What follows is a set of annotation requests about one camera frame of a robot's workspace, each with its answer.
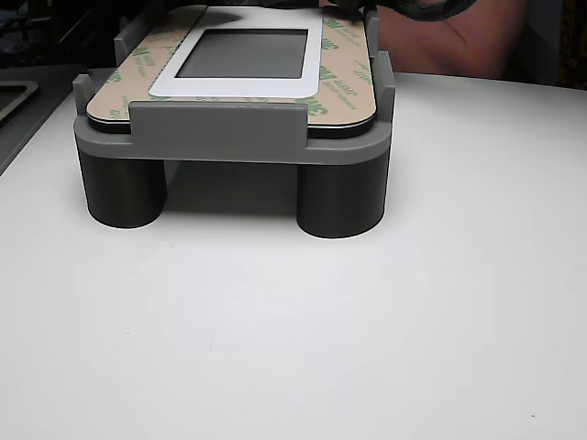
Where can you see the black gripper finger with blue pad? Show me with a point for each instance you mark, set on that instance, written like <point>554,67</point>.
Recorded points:
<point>344,3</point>

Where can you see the tan protective film green print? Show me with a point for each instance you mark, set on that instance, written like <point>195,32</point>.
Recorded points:
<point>341,91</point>

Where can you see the reddish brown wooden desk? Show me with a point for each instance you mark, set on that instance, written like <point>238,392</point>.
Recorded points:
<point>426,46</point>

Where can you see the grey printed fixture stand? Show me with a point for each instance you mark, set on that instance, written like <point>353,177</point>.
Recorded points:
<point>220,128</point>

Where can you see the grey plate with rimmed recess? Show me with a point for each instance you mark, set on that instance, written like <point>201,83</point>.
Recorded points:
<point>55,78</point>

